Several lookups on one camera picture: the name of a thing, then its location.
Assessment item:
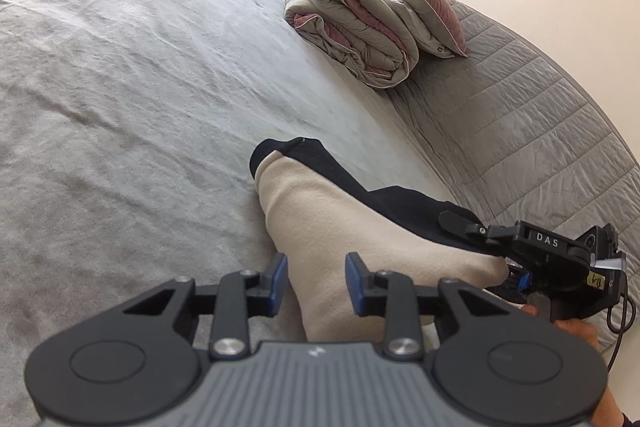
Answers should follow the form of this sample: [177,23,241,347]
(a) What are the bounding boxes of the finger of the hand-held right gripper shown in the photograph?
[505,259,533,293]
[438,211,523,255]

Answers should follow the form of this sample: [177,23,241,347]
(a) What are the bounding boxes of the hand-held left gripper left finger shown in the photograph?
[121,253,289,360]

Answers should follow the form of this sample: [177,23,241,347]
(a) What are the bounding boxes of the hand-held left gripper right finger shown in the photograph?
[345,253,513,360]

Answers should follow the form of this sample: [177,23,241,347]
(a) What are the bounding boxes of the black fleece-lined pants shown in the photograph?
[249,137,531,343]

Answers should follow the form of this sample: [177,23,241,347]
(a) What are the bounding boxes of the person's right forearm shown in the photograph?
[592,342,640,427]

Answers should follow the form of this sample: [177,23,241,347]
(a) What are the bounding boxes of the person's right hand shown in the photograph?
[520,304,608,358]

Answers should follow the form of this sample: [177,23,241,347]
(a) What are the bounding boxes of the grey quilted headboard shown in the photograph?
[387,0,640,353]

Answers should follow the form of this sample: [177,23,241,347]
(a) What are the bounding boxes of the folded grey maroon quilt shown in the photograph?
[284,0,420,88]

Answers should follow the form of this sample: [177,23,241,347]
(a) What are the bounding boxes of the grey bed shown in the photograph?
[0,0,481,427]

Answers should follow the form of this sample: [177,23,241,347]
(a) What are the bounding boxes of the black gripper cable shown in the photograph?
[606,279,632,360]

